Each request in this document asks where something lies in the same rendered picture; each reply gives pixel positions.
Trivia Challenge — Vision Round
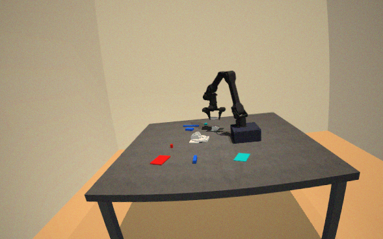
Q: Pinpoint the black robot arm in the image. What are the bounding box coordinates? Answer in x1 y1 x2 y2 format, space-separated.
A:
203 71 248 128

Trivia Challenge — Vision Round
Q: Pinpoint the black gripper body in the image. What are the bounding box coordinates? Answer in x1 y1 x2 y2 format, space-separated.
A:
202 101 226 112

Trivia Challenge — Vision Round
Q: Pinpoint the red flat rectangular plate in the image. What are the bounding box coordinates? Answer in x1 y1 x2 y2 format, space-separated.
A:
150 155 170 166

